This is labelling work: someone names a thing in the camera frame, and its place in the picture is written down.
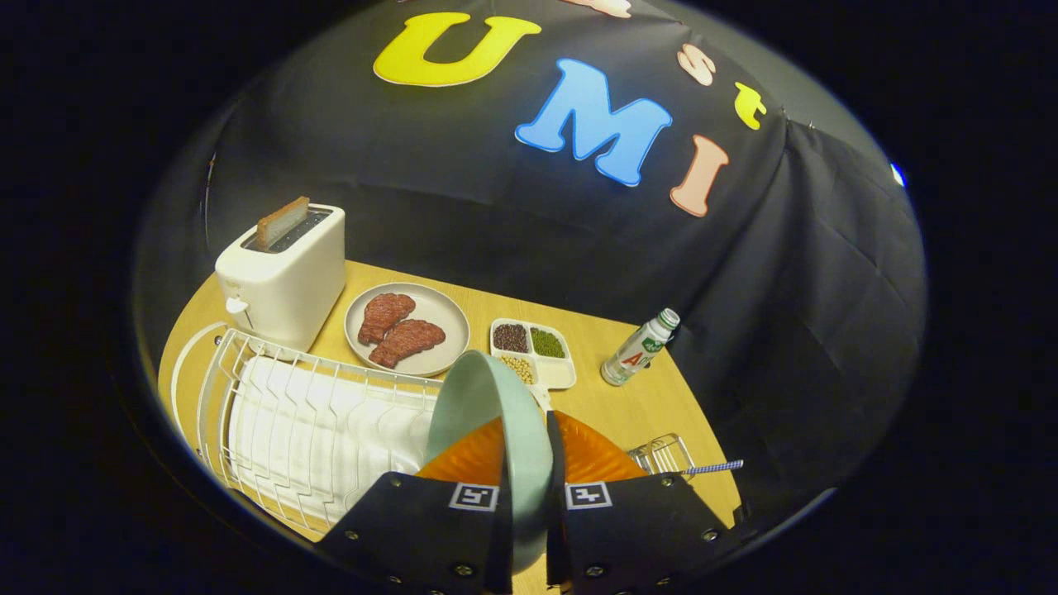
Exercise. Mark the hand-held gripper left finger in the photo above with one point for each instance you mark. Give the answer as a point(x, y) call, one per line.
point(413, 529)

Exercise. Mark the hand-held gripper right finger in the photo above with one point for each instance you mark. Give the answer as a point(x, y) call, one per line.
point(555, 529)

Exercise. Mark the pale green plate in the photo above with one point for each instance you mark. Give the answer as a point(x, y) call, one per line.
point(488, 397)

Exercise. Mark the white divided dish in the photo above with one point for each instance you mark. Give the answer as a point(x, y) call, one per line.
point(562, 372)

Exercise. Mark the grey plate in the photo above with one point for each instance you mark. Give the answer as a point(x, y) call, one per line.
point(442, 314)

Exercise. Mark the white drip tray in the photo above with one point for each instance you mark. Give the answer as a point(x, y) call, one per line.
point(331, 438)

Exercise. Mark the pile of yellow beans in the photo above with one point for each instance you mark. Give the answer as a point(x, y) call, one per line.
point(517, 369)

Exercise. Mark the white green drink bottle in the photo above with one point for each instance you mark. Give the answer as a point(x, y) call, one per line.
point(632, 359)

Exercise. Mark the pile of green beans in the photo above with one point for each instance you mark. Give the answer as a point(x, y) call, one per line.
point(547, 342)

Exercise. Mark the brown meat piece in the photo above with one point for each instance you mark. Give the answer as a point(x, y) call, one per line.
point(384, 314)
point(409, 339)

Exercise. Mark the pile of red beans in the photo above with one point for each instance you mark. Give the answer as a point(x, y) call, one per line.
point(511, 337)

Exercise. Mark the white toaster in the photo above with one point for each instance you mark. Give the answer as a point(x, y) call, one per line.
point(281, 289)

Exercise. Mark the black backdrop cloth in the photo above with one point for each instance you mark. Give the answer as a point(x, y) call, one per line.
point(496, 207)

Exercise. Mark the toast slice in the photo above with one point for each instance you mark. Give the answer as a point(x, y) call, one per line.
point(281, 221)

